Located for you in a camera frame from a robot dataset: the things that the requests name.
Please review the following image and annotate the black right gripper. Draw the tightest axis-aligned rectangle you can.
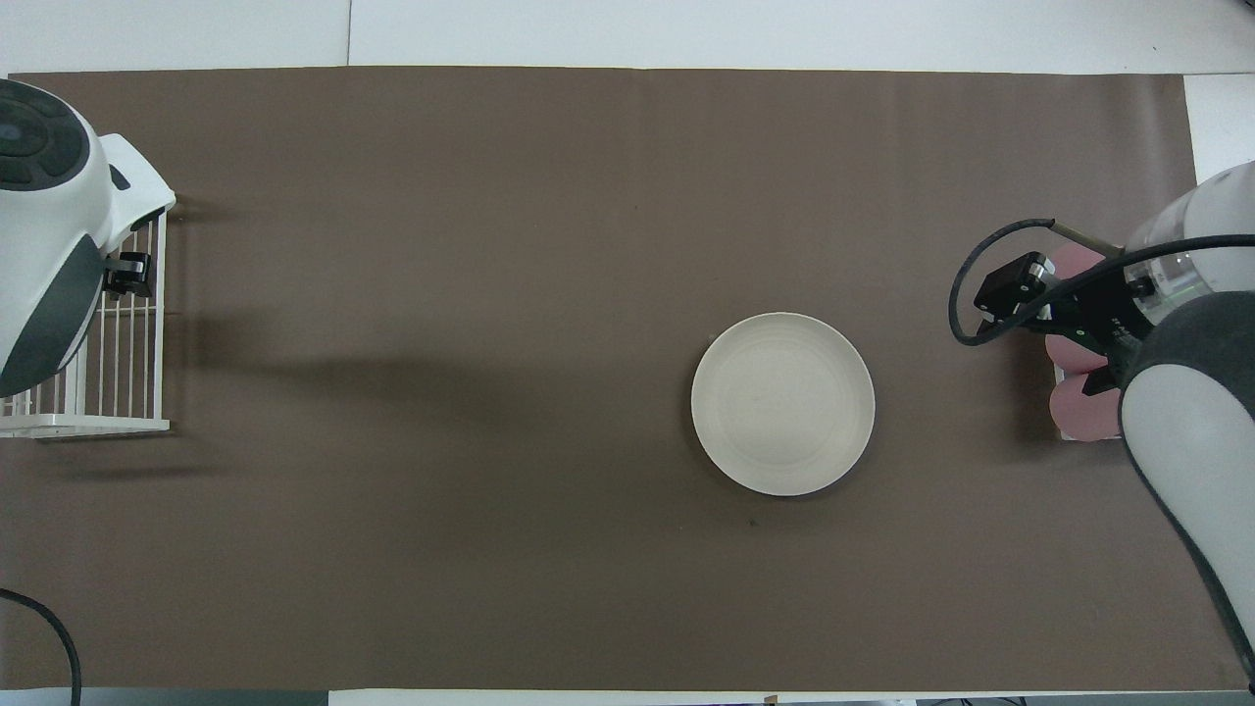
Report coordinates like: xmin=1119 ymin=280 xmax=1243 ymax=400
xmin=973 ymin=251 xmax=1156 ymax=396

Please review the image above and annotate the pink plastic cup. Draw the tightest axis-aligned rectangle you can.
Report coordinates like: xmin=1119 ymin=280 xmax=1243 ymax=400
xmin=1049 ymin=378 xmax=1125 ymax=442
xmin=1044 ymin=331 xmax=1114 ymax=379
xmin=1051 ymin=244 xmax=1125 ymax=287

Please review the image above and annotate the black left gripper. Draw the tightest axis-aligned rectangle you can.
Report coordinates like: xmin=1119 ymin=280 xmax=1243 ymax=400
xmin=102 ymin=251 xmax=154 ymax=299

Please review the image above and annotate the black floor cable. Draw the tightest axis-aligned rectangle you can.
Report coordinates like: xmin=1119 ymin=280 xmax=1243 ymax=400
xmin=0 ymin=587 xmax=82 ymax=706

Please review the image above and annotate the brown table mat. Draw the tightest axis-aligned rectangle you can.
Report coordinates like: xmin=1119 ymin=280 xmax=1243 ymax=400
xmin=0 ymin=66 xmax=1251 ymax=693

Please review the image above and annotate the white wire dish rack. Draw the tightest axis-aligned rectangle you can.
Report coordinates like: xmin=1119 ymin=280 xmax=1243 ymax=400
xmin=0 ymin=208 xmax=171 ymax=438

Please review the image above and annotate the cream round plate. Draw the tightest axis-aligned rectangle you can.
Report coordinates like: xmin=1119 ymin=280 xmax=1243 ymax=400
xmin=690 ymin=312 xmax=877 ymax=498

